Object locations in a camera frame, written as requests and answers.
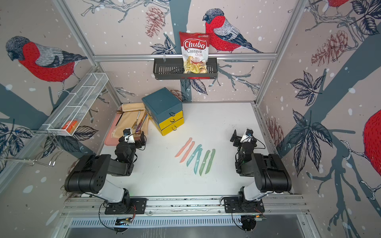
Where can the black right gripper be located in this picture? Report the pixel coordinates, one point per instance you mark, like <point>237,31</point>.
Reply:
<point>237,139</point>

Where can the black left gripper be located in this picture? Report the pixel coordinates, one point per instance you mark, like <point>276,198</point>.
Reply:
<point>142,142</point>

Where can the green fruit knife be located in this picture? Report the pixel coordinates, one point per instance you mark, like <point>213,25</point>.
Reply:
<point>210,161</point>
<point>203,164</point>

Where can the yellow bottom drawer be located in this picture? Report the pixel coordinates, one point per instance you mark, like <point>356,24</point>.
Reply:
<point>168,126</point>

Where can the teal fruit knife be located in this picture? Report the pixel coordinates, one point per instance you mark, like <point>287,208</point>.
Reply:
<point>199,152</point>
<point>193,154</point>

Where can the teal drawer cabinet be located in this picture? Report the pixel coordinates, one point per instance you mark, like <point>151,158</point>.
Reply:
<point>161,101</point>

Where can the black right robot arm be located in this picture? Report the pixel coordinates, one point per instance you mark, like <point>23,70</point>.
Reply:
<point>269,173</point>

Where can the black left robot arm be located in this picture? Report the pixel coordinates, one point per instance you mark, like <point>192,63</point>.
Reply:
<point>89,174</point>

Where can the pink fruit knife left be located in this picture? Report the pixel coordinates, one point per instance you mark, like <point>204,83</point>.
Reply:
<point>183,148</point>

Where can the pink fruit knife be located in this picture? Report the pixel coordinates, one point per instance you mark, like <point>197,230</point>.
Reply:
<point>183,148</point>
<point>187,151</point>

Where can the pink fruit knife right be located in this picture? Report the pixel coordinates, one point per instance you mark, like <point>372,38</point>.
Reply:
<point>187,151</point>

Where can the silver fork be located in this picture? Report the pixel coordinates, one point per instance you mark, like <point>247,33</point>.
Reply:
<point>135,125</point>

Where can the iridescent purple spoon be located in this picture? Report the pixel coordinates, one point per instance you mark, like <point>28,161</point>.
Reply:
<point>140,125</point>

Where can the pink tray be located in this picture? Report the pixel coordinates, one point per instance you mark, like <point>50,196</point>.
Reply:
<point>110,139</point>

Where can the orange item in shelf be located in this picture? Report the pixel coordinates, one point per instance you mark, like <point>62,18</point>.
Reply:
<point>70,126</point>

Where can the Chuba cassava chips bag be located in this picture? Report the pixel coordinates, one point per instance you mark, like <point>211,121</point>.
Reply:
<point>195,51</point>

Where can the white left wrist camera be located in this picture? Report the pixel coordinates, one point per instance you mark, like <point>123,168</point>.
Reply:
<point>128,136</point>

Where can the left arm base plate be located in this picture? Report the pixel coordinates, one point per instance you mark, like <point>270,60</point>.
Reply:
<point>130,206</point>

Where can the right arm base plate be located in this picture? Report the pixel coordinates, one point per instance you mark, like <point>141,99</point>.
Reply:
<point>236,205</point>

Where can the black wire wall basket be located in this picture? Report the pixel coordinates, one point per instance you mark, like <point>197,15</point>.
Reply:
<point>172,69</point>

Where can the wire hook rack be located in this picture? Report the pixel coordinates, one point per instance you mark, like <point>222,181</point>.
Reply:
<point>31,148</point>

